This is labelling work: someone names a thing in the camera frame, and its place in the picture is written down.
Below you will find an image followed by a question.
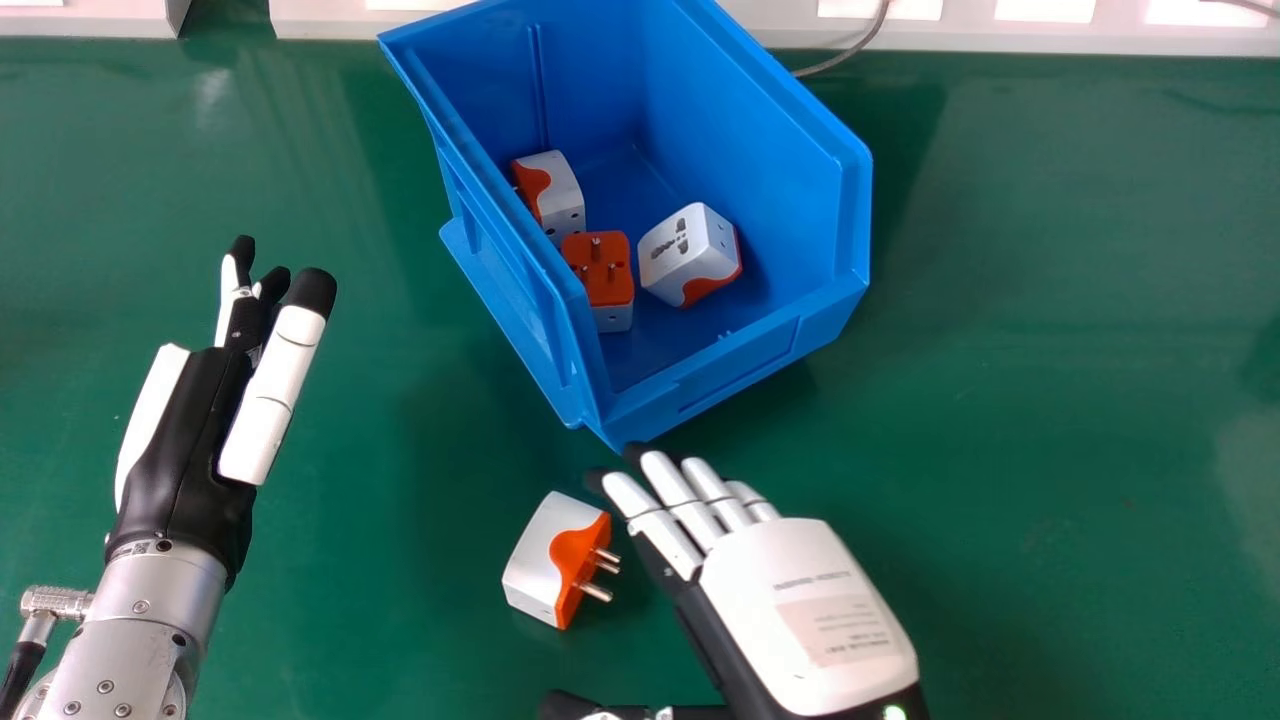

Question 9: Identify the white-and-orange plug adapter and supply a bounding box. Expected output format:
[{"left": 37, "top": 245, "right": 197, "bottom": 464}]
[
  {"left": 637, "top": 202, "right": 743, "bottom": 309},
  {"left": 560, "top": 231, "right": 636, "bottom": 334},
  {"left": 511, "top": 150, "right": 587, "bottom": 248},
  {"left": 501, "top": 490, "right": 622, "bottom": 631}
]

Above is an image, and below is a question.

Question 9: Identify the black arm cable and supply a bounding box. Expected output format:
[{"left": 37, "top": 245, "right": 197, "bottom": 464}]
[{"left": 0, "top": 612, "right": 59, "bottom": 720}]

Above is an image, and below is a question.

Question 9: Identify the blue plastic bin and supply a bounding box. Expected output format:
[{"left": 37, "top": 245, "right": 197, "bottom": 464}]
[{"left": 377, "top": 0, "right": 874, "bottom": 454}]

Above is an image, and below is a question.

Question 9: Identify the grey cable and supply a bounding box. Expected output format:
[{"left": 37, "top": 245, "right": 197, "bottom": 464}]
[{"left": 791, "top": 0, "right": 894, "bottom": 79}]

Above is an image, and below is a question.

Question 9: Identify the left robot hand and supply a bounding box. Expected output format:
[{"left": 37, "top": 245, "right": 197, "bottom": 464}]
[{"left": 104, "top": 235, "right": 338, "bottom": 591}]

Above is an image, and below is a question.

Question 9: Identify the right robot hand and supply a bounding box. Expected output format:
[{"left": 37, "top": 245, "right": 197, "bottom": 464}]
[{"left": 540, "top": 444, "right": 930, "bottom": 720}]

